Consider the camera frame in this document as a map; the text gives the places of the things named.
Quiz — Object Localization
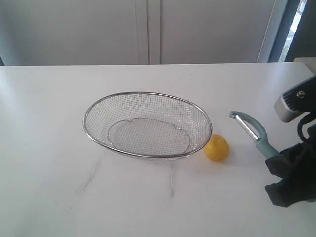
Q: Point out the teal handled vegetable peeler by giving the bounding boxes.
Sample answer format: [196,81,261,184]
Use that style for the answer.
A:
[229,111,279,159]

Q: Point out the yellow lemon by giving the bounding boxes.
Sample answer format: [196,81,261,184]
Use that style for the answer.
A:
[203,134,230,162]

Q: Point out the white cabinet doors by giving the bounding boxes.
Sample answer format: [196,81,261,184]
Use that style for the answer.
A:
[0,0,286,66]

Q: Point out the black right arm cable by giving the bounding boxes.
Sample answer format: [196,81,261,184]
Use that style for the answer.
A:
[297,112,316,143]

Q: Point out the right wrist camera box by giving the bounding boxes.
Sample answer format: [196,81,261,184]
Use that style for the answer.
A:
[274,76,316,122]

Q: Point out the window with dark frame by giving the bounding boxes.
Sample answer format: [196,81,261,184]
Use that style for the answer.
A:
[268,0,316,62]

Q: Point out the oval wire mesh basket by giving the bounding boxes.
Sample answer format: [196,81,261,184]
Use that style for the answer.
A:
[82,91,213,161]

